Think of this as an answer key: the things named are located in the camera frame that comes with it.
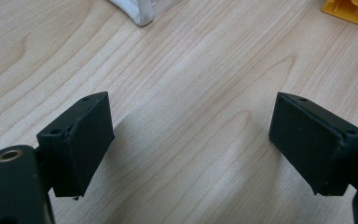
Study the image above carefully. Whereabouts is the yellow toy block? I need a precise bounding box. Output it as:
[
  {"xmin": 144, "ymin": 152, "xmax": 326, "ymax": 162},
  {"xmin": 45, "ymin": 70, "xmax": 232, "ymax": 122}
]
[{"xmin": 320, "ymin": 0, "xmax": 358, "ymax": 29}]

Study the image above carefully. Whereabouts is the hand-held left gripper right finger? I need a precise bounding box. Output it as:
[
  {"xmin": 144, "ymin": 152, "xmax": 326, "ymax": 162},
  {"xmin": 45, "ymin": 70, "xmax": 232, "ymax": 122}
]
[{"xmin": 268, "ymin": 91, "xmax": 358, "ymax": 197}]

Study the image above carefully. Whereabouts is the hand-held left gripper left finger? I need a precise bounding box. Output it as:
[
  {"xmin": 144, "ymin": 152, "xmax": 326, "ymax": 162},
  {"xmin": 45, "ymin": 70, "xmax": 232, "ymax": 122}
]
[{"xmin": 36, "ymin": 91, "xmax": 116, "ymax": 199}]

